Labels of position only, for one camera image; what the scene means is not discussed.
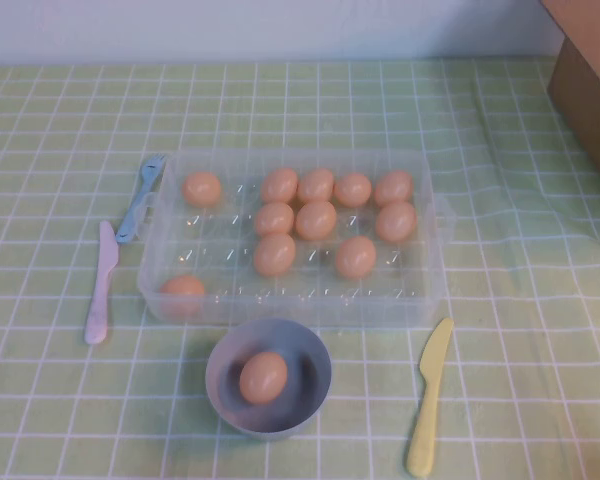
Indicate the brown cardboard box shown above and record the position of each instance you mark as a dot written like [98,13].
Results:
[590,90]

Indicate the light blue plastic fork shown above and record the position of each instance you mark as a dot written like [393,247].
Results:
[130,215]

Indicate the brown egg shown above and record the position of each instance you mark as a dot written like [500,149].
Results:
[263,377]
[279,185]
[182,295]
[394,188]
[274,255]
[273,219]
[316,185]
[356,256]
[396,221]
[201,188]
[353,189]
[316,220]

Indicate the pale pink plastic knife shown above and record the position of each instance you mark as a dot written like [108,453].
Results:
[100,300]

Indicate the green checked tablecloth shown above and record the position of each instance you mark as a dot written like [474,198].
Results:
[55,150]

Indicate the yellow plastic knife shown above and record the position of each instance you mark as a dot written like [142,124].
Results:
[422,440]

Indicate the clear plastic egg box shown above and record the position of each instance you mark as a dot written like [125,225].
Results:
[230,240]

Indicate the blue-grey bowl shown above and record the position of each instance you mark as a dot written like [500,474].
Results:
[220,395]

